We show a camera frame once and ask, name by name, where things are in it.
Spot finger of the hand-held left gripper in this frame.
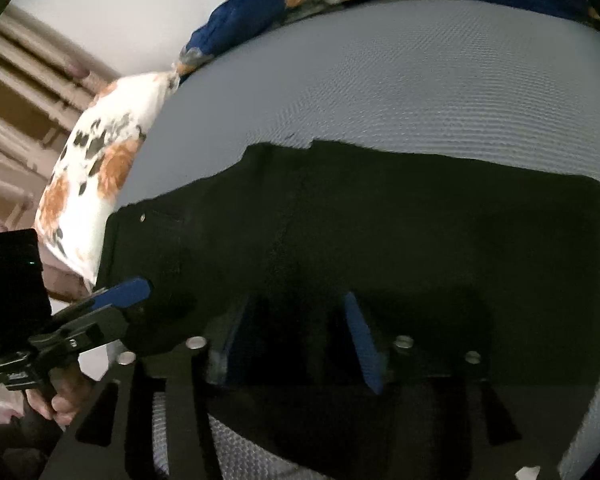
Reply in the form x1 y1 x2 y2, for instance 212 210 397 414
52 277 153 356

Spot black pants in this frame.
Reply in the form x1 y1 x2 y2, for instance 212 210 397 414
95 140 600 480

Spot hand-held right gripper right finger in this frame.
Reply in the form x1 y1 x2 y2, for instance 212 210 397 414
344 292 561 480

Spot white floral pillow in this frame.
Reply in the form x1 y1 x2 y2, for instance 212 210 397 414
34 71 181 283

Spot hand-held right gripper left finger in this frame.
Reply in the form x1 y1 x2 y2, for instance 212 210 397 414
40 300 261 480

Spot brown cloth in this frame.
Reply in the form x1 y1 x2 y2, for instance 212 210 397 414
42 262 93 303

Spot grey mesh bed sheet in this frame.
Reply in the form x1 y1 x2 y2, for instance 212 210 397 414
115 0 600 480

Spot person's left hand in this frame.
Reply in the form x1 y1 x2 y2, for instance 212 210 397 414
25 360 93 428

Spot navy floral pillow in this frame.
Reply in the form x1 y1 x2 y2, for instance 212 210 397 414
172 0 600 78

